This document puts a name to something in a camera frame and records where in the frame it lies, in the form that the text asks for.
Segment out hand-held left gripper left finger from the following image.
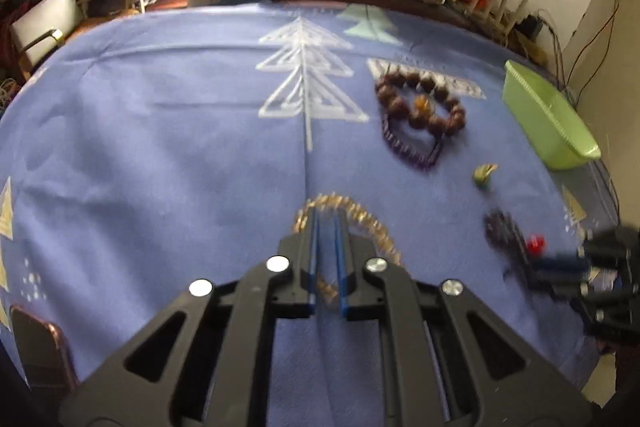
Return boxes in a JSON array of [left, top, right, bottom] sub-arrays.
[[59, 208, 320, 427]]

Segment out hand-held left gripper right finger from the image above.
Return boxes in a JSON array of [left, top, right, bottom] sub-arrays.
[[333, 211, 598, 427]]

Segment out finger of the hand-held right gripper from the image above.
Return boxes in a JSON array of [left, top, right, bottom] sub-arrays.
[[531, 255, 588, 273], [525, 274, 587, 300]]

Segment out golden bead bracelet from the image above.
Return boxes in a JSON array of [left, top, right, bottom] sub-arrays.
[[292, 193, 404, 304]]

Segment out dark bead bracelet red bead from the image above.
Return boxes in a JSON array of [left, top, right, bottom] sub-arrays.
[[482, 208, 547, 294]]

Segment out small green yellow charm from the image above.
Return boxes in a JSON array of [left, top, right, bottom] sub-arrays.
[[473, 163, 500, 188]]

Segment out green plastic basket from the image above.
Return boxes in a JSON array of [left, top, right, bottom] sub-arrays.
[[502, 59, 603, 172]]

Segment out blue tree print tablecloth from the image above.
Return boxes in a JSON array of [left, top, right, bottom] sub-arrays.
[[0, 2, 623, 410]]

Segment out dark smartphone pink case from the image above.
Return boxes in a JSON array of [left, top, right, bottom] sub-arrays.
[[9, 304, 82, 392]]

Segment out purple bead bracelet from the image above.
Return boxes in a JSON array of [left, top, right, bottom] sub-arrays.
[[381, 112, 445, 172]]

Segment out large brown bead bracelet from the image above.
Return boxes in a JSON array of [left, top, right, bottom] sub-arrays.
[[375, 71, 468, 138]]

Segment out red and black cables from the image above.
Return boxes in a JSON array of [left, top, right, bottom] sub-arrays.
[[532, 0, 627, 90]]

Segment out white stool metal handle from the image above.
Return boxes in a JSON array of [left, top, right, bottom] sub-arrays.
[[10, 0, 84, 68]]

